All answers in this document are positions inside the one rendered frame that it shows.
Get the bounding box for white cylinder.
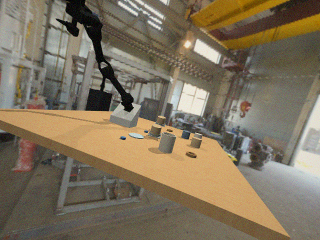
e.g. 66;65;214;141
194;132;203;139

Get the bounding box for blue cylinder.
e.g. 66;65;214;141
181;130;191;140

